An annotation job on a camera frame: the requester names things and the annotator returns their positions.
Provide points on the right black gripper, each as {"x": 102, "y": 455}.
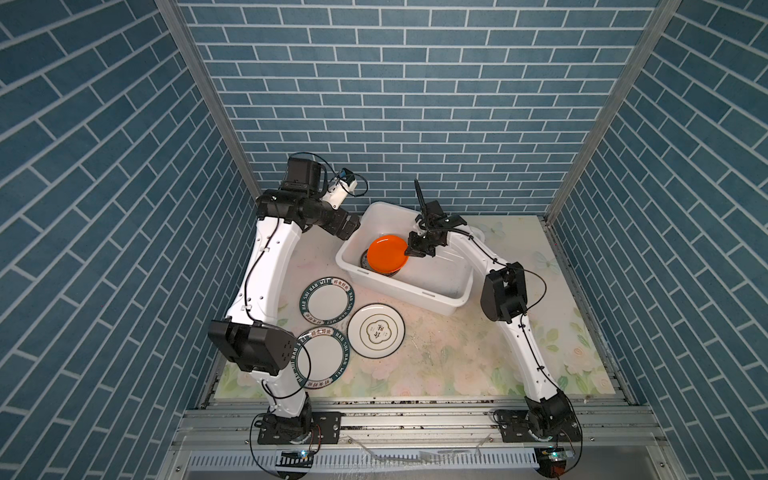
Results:
{"x": 412, "y": 250}

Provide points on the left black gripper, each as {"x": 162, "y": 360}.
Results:
{"x": 334, "y": 225}

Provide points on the orange plate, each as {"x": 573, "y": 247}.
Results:
{"x": 387, "y": 255}

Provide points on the green rimmed white plate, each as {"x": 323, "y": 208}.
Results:
{"x": 327, "y": 301}
{"x": 320, "y": 358}

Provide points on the white plate black pattern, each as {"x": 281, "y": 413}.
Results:
{"x": 376, "y": 331}

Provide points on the green patterned plate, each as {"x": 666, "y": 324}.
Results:
{"x": 364, "y": 263}

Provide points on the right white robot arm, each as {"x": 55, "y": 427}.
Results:
{"x": 504, "y": 301}

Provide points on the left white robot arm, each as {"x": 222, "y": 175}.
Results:
{"x": 310, "y": 194}

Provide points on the white plastic bin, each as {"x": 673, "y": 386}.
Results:
{"x": 441, "y": 284}

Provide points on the floral table mat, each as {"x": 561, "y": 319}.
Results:
{"x": 464, "y": 354}

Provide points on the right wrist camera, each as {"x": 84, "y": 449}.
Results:
{"x": 427, "y": 207}

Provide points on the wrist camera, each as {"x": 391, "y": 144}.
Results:
{"x": 346, "y": 184}
{"x": 427, "y": 207}

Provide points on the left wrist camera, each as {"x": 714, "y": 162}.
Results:
{"x": 346, "y": 184}

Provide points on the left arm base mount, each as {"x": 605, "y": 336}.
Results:
{"x": 276, "y": 430}

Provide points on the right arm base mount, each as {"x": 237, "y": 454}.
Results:
{"x": 520, "y": 426}

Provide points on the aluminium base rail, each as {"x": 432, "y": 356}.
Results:
{"x": 450, "y": 424}

